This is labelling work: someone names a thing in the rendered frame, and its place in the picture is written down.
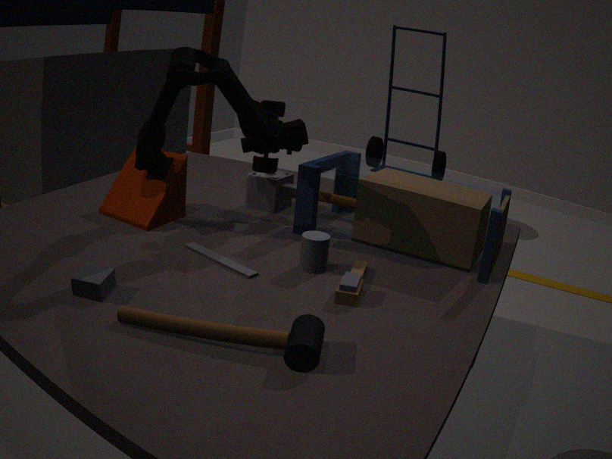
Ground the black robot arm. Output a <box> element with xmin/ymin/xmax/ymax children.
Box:
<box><xmin>135</xmin><ymin>47</ymin><xmax>308</xmax><ymax>180</ymax></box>

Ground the black-headed mallet with wooden handle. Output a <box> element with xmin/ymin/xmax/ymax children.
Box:
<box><xmin>117</xmin><ymin>306</ymin><xmax>325</xmax><ymax>373</ymax></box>

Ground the grey flat bar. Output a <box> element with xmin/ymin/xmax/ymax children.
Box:
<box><xmin>185</xmin><ymin>242</ymin><xmax>258</xmax><ymax>279</ymax></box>

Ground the dark grey cylinder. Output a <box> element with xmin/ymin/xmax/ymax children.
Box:
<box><xmin>299</xmin><ymin>230</ymin><xmax>330</xmax><ymax>274</ymax></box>

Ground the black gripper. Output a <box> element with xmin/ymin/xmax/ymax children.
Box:
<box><xmin>252</xmin><ymin>100</ymin><xmax>286</xmax><ymax>173</ymax></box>

